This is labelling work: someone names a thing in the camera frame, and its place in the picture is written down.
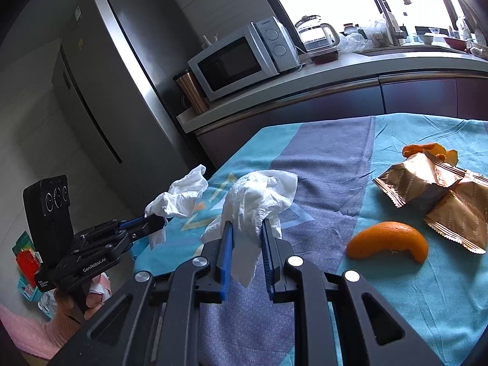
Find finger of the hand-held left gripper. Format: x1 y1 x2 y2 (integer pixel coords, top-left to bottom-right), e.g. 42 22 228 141
81 214 169 245
72 218 173 272

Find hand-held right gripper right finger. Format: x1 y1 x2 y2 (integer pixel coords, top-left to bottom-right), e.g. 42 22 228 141
261 219 443 366

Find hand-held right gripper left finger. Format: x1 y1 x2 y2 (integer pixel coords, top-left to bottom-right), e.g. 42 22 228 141
49 220 234 366

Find small white tissue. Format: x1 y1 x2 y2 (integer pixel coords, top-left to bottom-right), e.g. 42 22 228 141
144 164 209 249

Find large white tissue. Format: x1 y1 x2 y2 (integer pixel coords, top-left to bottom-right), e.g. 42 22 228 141
200 170 299 287

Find large orange peel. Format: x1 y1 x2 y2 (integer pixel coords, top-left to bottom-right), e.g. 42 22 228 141
346 221 430 264

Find gold foil wrapper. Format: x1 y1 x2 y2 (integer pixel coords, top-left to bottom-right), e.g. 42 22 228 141
373 152 465 209
423 171 488 255

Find person's left hand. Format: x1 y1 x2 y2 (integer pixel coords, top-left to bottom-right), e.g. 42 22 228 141
53 274 112 323

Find red green package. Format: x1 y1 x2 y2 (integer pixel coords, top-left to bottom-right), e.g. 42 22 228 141
11 231 44 287

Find printed teal blanket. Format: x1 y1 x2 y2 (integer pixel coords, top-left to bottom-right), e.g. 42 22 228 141
133 112 488 366

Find copper travel tumbler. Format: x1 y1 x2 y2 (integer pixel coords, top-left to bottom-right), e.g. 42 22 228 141
173 69 210 115

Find grey refrigerator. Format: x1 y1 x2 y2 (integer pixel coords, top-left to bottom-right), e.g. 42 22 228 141
51 0 215 184

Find white microwave oven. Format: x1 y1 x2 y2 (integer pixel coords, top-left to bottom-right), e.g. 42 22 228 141
187 16 300 103

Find kitchen counter with cabinets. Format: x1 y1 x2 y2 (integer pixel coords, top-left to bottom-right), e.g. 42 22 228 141
176 42 488 169

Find small orange peel pieces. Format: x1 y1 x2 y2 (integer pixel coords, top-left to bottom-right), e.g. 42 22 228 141
402 141 458 167

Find dark red bowl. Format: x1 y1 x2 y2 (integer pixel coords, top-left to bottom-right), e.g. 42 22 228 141
308 48 340 65

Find glass electric kettle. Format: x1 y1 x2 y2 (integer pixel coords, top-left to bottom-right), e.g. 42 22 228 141
294 15 340 52

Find clear plastic bag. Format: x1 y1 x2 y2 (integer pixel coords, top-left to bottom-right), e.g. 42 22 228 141
339 31 367 52

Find steel kitchen faucet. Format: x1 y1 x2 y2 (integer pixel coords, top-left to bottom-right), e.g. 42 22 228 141
371 0 411 47

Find red basin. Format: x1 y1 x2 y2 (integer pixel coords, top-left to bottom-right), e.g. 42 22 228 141
444 36 470 50

